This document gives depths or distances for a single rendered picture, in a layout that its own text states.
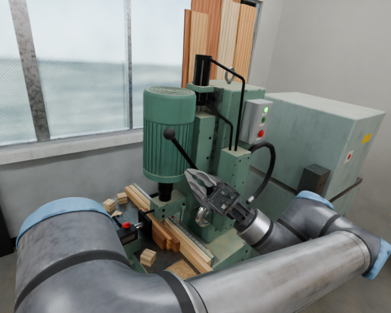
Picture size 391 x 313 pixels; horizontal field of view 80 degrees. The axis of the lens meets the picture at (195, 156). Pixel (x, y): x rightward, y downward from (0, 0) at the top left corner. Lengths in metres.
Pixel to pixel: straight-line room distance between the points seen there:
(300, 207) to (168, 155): 0.43
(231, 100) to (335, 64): 2.19
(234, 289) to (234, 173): 0.62
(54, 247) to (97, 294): 0.08
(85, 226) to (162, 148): 0.51
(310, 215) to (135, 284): 0.51
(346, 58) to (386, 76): 0.41
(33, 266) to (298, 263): 0.34
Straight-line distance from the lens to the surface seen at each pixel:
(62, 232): 0.31
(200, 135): 0.86
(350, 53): 2.93
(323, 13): 3.12
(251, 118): 0.92
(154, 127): 0.77
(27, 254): 0.32
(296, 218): 0.68
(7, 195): 2.29
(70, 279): 0.26
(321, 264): 0.45
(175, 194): 1.01
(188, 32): 2.31
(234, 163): 0.87
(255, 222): 0.64
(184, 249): 0.98
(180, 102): 0.73
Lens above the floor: 1.64
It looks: 25 degrees down
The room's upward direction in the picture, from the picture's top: 6 degrees clockwise
